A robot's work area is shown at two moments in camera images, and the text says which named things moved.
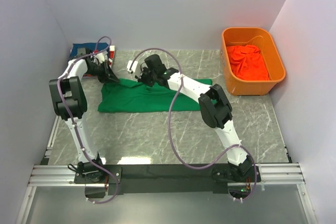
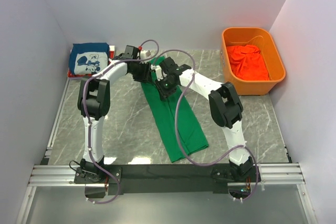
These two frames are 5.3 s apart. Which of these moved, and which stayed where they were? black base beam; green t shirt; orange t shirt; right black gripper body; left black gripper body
Moved: right black gripper body; green t shirt; left black gripper body
Stayed: orange t shirt; black base beam
